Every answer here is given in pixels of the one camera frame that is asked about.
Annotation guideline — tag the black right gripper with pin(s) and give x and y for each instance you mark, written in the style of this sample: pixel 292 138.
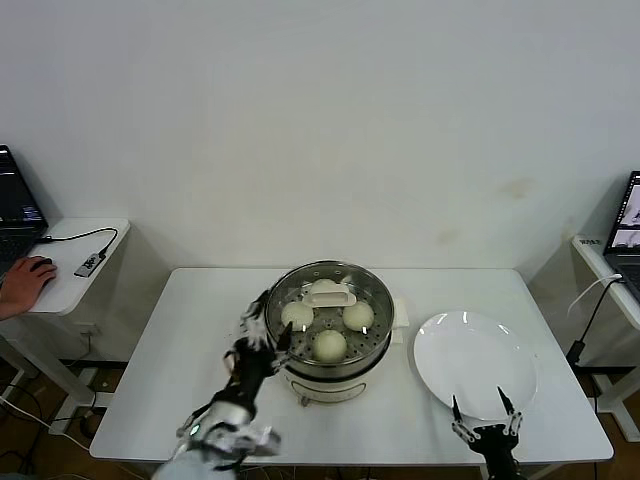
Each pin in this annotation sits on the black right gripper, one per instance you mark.
pixel 495 442

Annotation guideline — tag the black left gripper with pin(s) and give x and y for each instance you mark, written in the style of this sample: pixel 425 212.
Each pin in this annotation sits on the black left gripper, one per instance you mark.
pixel 250 367

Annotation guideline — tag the white steamed baozi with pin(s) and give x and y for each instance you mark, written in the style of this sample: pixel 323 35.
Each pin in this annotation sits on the white steamed baozi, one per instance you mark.
pixel 324 286
pixel 297 315
pixel 358 316
pixel 329 346

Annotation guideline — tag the black computer mouse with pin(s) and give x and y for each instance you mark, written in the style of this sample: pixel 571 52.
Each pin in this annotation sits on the black computer mouse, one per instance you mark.
pixel 42 262

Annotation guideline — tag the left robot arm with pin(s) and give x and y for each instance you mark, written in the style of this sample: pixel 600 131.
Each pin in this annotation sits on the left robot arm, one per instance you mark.
pixel 225 425

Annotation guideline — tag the person's bare forearm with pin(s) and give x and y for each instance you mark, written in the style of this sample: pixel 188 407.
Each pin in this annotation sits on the person's bare forearm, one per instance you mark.
pixel 4 312

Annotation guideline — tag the perforated steel steamer basket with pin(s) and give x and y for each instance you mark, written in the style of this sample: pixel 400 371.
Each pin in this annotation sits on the perforated steel steamer basket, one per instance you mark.
pixel 380 350

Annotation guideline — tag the person's bare hand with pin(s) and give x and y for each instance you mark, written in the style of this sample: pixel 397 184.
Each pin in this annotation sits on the person's bare hand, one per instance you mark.
pixel 27 285

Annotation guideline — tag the round white plate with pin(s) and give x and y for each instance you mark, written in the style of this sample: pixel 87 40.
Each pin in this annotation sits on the round white plate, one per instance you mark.
pixel 470 360

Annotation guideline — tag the cream electric cooking pot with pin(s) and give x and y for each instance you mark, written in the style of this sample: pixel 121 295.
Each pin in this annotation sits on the cream electric cooking pot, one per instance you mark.
pixel 325 391

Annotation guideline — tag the white side table with label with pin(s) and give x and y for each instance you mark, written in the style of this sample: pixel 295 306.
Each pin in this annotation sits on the white side table with label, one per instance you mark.
pixel 615 310

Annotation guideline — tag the grey usb hub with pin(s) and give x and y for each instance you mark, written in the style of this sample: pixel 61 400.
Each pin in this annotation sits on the grey usb hub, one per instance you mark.
pixel 89 264

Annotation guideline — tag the small printed table label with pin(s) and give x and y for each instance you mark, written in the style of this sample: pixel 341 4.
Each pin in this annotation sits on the small printed table label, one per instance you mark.
pixel 590 242

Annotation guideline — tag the black laptop image windows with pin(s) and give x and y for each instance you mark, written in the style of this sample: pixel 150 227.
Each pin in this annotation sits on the black laptop image windows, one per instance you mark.
pixel 627 225

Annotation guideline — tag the black laptop code screen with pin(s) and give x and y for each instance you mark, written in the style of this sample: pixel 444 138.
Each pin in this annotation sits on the black laptop code screen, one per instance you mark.
pixel 15 200

